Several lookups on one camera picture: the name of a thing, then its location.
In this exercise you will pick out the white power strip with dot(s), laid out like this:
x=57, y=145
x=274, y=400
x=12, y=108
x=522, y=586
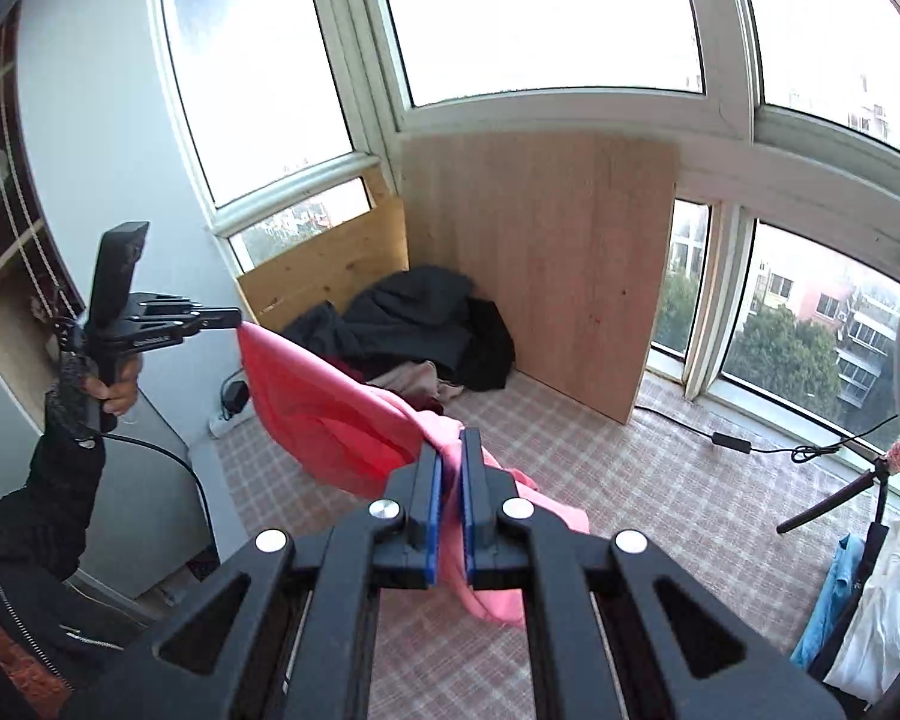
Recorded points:
x=225, y=426

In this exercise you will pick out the large wooden board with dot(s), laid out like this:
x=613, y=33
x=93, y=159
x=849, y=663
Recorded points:
x=540, y=255

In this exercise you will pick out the person's orange patterned top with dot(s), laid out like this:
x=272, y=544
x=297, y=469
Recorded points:
x=7, y=652

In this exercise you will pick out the person's left hand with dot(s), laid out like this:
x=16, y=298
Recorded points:
x=124, y=390

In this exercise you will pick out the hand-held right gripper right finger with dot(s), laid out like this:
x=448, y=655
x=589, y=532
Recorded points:
x=471, y=517

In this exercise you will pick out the beige garment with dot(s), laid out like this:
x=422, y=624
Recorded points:
x=420, y=381

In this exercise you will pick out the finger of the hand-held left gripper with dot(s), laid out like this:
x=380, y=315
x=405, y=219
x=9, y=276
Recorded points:
x=217, y=318

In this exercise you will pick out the pink t-shirt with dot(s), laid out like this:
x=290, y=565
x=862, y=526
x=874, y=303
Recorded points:
x=322, y=412

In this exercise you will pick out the wooden bookshelf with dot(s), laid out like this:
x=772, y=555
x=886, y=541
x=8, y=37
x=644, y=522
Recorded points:
x=7, y=315

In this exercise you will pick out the folded white garment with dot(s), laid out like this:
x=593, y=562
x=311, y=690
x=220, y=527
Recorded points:
x=889, y=615

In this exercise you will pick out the folded dark navy garment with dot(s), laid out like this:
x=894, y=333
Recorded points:
x=859, y=600

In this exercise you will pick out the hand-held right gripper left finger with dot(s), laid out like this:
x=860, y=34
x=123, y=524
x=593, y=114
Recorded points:
x=433, y=517

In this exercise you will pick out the black inline power adapter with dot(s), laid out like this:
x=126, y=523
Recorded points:
x=731, y=441

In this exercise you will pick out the black clothes pile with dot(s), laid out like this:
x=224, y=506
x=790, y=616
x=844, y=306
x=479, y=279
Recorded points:
x=412, y=315

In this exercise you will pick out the person's black jacket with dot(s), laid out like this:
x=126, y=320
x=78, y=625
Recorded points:
x=60, y=615

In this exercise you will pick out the person's left forearm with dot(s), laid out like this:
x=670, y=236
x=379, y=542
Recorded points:
x=45, y=495

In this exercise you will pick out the pink plaid bed sheet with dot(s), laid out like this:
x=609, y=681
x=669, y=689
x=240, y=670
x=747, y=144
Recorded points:
x=645, y=502

